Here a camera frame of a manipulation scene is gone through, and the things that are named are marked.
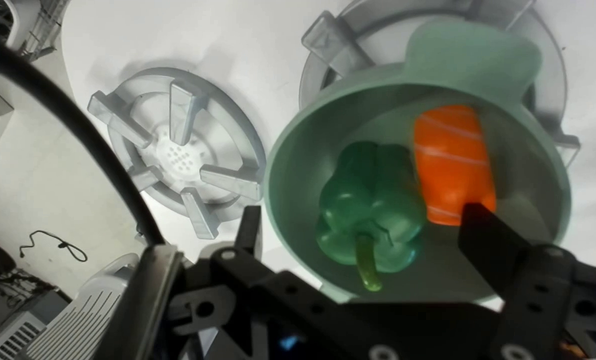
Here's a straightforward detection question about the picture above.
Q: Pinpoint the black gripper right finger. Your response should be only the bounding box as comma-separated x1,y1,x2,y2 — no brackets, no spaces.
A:
458,203,532,295

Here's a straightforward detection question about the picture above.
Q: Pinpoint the mint green toy pot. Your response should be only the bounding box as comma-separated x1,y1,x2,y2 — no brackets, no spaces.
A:
264,19,571,302

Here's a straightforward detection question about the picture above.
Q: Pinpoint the orange toy carrot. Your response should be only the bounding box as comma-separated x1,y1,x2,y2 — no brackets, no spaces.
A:
411,105,497,227

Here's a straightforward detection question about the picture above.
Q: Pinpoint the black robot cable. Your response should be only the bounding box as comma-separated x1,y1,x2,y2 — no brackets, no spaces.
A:
0,33,167,248

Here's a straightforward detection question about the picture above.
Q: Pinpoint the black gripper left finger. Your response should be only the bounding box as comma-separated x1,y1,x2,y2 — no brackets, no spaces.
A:
233,206,262,259

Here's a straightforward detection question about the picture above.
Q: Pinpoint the grey toy stove burner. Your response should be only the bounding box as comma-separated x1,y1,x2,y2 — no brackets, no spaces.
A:
298,0,582,162

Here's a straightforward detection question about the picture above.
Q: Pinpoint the green toy bell pepper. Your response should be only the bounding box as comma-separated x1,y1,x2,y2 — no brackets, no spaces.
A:
316,143,425,292

